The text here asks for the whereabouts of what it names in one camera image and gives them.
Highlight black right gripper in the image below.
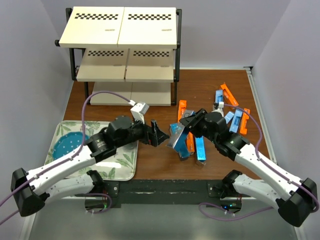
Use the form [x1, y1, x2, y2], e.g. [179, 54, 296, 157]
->
[179, 108, 218, 144]

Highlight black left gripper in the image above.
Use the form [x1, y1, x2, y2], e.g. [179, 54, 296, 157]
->
[116, 114, 169, 148]

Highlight silver blue toothpaste box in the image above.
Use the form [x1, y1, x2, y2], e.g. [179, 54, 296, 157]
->
[169, 123, 190, 161]
[166, 110, 195, 152]

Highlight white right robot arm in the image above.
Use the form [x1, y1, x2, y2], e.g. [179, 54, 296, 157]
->
[180, 109, 320, 227]

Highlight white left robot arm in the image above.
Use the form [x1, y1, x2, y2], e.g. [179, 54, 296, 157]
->
[10, 116, 169, 217]

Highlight metallic blue toothpaste box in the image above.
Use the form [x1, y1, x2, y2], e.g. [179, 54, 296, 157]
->
[195, 137, 207, 166]

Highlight light blue toothpaste box tilted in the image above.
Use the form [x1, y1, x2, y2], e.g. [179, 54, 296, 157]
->
[224, 111, 235, 124]

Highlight blue toothpaste box right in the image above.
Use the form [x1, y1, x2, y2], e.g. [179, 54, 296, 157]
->
[229, 109, 243, 133]

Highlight orange toothpaste box centre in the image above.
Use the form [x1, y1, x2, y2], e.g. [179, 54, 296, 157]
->
[186, 132, 195, 155]

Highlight orange toothpaste box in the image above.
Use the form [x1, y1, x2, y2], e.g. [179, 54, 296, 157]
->
[186, 132, 195, 155]
[220, 83, 239, 107]
[239, 108, 251, 136]
[177, 100, 187, 122]

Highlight blue toothpaste box upper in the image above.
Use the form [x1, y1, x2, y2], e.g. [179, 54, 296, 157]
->
[213, 89, 224, 109]

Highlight orange toothpaste box upper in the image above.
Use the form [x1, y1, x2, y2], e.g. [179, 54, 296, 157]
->
[220, 83, 239, 107]

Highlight orange toothpaste box right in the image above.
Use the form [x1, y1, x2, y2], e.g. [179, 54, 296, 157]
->
[239, 108, 251, 136]

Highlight orange toothpaste box left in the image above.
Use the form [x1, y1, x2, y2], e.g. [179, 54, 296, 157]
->
[177, 100, 187, 122]

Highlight leaf-patterned white tray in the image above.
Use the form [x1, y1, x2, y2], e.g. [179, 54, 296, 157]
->
[44, 120, 138, 181]

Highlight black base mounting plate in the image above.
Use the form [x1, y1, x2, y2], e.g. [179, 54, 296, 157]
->
[104, 179, 239, 208]

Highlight teal dotted plate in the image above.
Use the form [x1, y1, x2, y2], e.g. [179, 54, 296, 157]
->
[52, 131, 83, 161]

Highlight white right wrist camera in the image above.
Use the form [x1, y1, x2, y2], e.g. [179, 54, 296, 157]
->
[213, 101, 225, 115]

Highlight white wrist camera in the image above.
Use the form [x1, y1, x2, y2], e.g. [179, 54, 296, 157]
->
[213, 101, 225, 115]
[129, 100, 150, 124]

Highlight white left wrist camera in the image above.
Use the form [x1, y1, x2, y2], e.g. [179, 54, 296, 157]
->
[129, 100, 150, 124]

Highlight black frame three-tier shelf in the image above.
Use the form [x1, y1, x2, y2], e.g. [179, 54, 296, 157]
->
[55, 6, 182, 106]

